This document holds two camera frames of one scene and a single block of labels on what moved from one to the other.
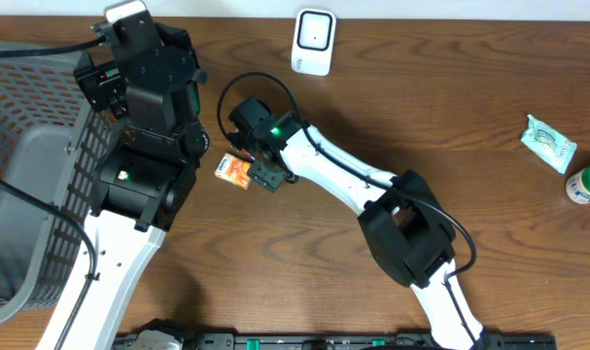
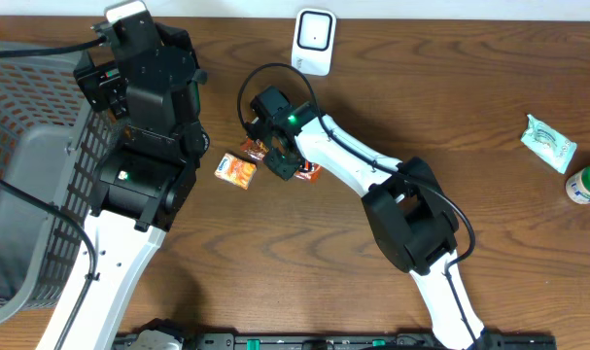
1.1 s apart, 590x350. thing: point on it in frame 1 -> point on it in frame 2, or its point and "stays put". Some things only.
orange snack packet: (233, 170) stays put
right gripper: (268, 178) -> (284, 170)
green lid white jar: (588, 184) stays put
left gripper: (169, 37) stays put
